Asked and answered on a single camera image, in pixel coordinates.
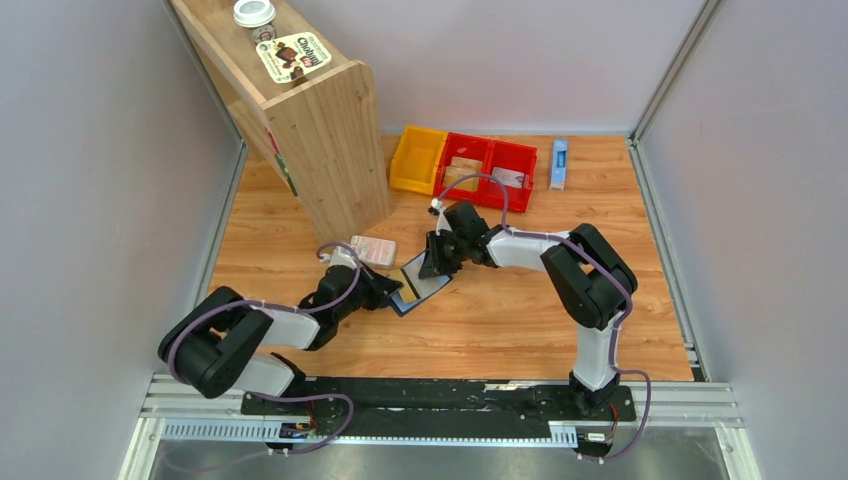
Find navy blue card holder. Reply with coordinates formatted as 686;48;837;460
385;252;453;317

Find Chobani yogurt lid pack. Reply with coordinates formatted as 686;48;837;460
256;32;332;84

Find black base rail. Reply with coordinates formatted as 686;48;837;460
241;377;637;440

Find red plastic bin right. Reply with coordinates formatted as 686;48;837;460
484;140;537;213

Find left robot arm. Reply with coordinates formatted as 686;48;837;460
157;265;403;415

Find silver card in bin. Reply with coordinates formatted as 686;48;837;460
491;167;529;190

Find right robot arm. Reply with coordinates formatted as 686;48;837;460
418;199;638;419

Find yellow plastic bin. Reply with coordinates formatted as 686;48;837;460
389;125;448;195

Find blue white toothpaste box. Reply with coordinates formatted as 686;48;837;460
549;138;568;191

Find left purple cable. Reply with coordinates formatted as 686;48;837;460
165;241;362;386

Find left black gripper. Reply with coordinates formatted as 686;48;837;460
335;261;404;322

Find red plastic bin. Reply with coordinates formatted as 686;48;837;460
484;140;537;213
433;133;492;203

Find red plastic bin left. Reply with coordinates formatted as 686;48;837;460
433;133;492;203

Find gold credit card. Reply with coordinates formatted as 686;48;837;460
388;268;420;304

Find red patterned tissue pack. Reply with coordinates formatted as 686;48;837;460
350;235;398;269

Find purple cable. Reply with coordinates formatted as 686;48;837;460
430;173;652;462
165;241;362;386

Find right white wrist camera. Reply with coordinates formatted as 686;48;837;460
428;198;452;234

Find wooden shelf unit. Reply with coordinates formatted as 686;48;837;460
171;1;392;242

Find tan cards in bin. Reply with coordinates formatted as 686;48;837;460
442;156;483;192

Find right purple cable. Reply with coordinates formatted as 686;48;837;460
430;173;652;462

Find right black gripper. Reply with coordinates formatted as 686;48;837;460
420;230;469;280

